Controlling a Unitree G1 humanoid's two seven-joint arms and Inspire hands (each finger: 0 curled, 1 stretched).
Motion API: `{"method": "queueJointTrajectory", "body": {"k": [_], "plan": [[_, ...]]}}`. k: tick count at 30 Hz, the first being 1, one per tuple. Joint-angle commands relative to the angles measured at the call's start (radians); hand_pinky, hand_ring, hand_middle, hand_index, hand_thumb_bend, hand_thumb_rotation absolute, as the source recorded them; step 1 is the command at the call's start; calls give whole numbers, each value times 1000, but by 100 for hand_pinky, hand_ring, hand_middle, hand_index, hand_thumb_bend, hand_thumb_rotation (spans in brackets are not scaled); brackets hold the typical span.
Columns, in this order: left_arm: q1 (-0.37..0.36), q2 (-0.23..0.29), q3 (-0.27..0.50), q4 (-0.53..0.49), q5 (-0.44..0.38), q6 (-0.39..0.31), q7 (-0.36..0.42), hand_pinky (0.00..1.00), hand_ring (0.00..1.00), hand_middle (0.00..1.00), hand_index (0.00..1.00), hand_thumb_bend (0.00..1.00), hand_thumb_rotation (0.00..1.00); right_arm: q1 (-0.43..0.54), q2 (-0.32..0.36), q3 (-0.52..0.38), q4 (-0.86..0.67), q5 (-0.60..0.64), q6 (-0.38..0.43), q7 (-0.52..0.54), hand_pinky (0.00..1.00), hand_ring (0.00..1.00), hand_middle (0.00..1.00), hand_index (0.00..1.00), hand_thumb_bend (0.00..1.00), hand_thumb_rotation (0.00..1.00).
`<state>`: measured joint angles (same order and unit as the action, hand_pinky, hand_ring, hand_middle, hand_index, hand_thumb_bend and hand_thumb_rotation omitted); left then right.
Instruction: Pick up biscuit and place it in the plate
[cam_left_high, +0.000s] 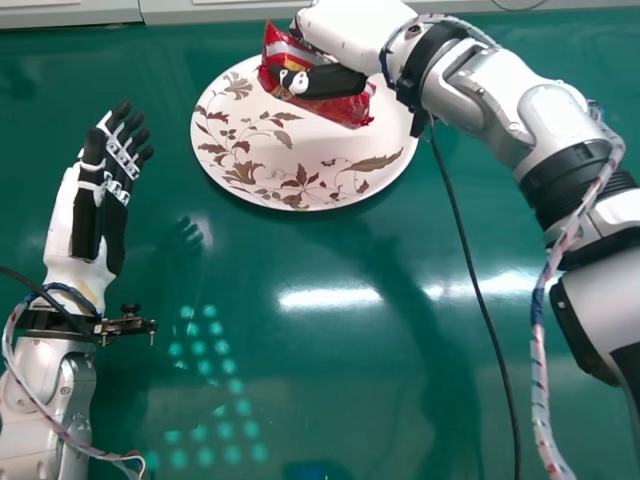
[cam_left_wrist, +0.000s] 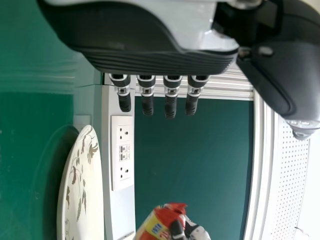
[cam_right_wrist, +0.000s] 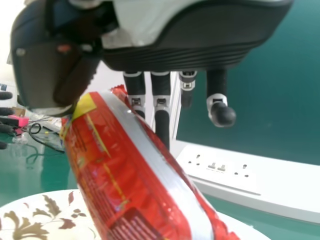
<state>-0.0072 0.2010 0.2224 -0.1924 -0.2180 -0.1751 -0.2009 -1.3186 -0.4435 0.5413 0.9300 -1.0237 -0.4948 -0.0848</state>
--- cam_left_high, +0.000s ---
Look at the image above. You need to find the red biscuit packet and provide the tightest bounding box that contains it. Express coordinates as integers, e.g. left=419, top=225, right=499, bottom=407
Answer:
left=256, top=19, right=377, bottom=132

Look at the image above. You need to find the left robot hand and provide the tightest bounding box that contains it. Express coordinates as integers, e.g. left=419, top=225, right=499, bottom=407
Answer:
left=16, top=99, right=157, bottom=337

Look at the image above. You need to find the white red ribbon cable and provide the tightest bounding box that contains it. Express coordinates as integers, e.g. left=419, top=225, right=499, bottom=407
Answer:
left=0, top=299, right=147, bottom=476

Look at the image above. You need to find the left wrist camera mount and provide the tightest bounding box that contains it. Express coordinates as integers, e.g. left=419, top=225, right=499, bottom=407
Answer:
left=92, top=301, right=159, bottom=347

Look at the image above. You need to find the plate with brown leaf pattern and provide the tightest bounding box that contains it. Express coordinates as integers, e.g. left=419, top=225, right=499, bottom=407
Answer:
left=189, top=52, right=420, bottom=214

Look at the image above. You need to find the thin black cable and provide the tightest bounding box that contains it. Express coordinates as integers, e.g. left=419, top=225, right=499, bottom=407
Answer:
left=0, top=266, right=99, bottom=334

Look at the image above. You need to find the spiral-wrapped white red cable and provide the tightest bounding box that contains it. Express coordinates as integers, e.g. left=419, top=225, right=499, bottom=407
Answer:
left=379, top=12, right=629, bottom=480

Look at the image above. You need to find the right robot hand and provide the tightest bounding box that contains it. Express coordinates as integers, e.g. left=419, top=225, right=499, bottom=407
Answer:
left=271, top=0, right=472, bottom=100

